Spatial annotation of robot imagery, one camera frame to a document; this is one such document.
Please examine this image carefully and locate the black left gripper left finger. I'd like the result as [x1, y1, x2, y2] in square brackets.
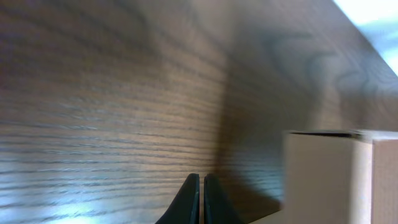
[155, 173, 200, 224]

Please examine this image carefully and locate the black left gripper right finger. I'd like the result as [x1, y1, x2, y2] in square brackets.
[204, 174, 244, 224]

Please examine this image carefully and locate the brown cardboard box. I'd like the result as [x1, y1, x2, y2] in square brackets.
[248, 129, 398, 224]

